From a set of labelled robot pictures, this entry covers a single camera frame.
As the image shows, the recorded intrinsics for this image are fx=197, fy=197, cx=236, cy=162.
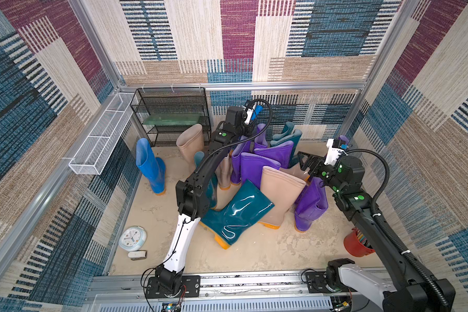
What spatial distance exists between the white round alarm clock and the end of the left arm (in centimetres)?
59

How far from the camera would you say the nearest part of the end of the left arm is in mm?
710

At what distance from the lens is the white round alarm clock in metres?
0.83
